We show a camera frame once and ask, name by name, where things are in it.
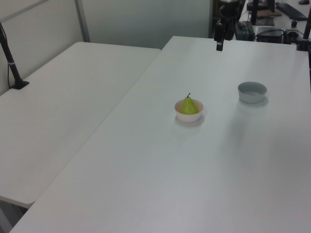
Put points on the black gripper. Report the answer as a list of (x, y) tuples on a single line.
[(228, 9)]

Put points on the green pear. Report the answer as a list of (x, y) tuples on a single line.
[(188, 107)]

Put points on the grey bowl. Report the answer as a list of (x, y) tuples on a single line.
[(252, 93)]

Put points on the pink bowl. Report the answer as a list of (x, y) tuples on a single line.
[(189, 116)]

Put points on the black monitor stand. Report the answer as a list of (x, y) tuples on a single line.
[(261, 14)]

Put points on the black keyboard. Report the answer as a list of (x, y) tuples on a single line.
[(291, 11)]

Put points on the white side table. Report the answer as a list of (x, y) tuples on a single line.
[(60, 109)]

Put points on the black camera pole with clamp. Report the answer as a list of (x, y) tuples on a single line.
[(9, 60), (305, 34)]

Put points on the grey partition frame post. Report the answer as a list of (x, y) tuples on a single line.
[(82, 20)]

